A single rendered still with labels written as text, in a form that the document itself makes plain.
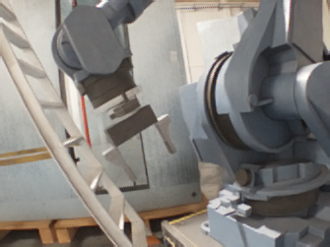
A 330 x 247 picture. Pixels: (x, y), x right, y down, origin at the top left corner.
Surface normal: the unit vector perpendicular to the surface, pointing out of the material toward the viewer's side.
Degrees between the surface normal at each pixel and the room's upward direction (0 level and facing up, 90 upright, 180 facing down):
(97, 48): 90
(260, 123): 90
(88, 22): 90
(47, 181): 90
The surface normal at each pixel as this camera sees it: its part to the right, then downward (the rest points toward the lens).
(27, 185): 0.08, 0.04
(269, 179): -0.53, 0.12
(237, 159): 0.40, 0.00
